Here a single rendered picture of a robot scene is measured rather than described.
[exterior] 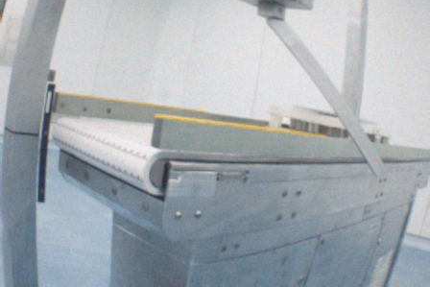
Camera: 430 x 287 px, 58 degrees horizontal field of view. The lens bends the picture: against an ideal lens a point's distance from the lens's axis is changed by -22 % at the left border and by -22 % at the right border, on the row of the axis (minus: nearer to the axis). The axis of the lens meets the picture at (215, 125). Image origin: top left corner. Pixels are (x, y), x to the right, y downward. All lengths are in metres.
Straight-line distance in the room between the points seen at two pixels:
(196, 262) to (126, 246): 0.16
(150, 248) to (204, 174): 0.21
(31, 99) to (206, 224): 0.33
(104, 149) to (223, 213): 0.17
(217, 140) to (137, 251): 0.27
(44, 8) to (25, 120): 0.18
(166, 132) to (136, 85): 5.87
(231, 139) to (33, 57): 0.34
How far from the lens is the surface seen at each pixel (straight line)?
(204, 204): 0.56
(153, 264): 0.71
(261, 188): 0.64
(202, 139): 0.53
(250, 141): 0.59
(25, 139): 0.72
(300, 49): 0.65
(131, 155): 0.53
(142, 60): 6.38
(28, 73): 0.70
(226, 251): 0.69
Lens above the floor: 0.92
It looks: 3 degrees down
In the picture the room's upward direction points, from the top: 10 degrees clockwise
